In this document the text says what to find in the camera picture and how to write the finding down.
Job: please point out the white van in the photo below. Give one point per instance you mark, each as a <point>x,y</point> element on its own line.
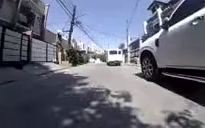
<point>114,56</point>

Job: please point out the grey concrete road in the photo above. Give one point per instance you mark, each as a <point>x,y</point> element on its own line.
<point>100,86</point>

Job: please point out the green bush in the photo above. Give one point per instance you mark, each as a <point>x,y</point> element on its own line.
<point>75,57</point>

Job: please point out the thin pole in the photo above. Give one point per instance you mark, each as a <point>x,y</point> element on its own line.
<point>127,40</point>

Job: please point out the wooden utility pole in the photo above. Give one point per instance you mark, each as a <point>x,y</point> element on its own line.
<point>71,28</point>

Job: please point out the multi-storey building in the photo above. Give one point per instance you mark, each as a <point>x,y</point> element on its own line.
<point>155,18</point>

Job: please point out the white car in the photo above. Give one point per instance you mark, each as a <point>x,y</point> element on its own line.
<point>186,43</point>

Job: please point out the grey slatted fence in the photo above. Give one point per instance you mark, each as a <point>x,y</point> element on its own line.
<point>13,46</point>

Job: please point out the building with balconies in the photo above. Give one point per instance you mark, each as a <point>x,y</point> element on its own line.
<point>26,13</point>

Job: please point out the concrete pavement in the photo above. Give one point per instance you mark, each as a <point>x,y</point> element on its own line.
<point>10,73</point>

